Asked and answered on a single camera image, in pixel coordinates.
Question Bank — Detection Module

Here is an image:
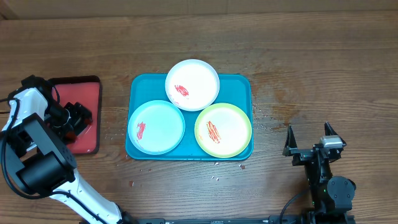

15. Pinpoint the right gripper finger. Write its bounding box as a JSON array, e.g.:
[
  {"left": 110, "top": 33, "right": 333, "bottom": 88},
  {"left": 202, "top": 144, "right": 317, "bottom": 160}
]
[
  {"left": 324, "top": 122, "right": 337, "bottom": 136},
  {"left": 283, "top": 125, "right": 298, "bottom": 155}
]

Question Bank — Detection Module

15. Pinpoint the light blue plate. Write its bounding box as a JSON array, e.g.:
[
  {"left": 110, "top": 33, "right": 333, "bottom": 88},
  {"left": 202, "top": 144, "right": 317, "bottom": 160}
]
[{"left": 127, "top": 100, "right": 185, "bottom": 156}]

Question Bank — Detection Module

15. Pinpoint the white plate with red stain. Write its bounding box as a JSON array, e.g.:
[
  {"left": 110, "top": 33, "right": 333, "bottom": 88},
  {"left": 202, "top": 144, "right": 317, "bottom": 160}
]
[{"left": 165, "top": 59, "right": 220, "bottom": 111}]

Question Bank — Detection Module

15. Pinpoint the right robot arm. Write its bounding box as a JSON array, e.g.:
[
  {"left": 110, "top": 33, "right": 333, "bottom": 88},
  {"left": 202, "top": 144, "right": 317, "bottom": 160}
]
[{"left": 279, "top": 122, "right": 356, "bottom": 224}]

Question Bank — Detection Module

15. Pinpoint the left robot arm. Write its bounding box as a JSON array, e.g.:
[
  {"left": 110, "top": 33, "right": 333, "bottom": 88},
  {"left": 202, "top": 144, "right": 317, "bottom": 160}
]
[{"left": 1, "top": 75, "right": 137, "bottom": 223}]

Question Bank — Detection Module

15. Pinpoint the dark red tray with water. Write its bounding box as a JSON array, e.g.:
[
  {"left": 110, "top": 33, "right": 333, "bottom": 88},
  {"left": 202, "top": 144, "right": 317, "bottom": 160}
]
[{"left": 49, "top": 75, "right": 102, "bottom": 154}]

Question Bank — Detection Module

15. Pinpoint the teal plastic serving tray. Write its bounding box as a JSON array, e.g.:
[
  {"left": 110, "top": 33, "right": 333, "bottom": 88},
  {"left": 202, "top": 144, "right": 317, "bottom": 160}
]
[{"left": 125, "top": 73, "right": 252, "bottom": 161}]

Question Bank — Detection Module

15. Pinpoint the yellow-green plate with red stain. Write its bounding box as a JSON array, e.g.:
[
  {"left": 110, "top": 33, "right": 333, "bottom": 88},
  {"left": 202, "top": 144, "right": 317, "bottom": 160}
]
[{"left": 194, "top": 103, "right": 252, "bottom": 159}]

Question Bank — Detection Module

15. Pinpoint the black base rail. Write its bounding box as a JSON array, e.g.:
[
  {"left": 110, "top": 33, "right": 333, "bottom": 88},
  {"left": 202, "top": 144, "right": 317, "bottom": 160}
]
[{"left": 79, "top": 214, "right": 356, "bottom": 224}]

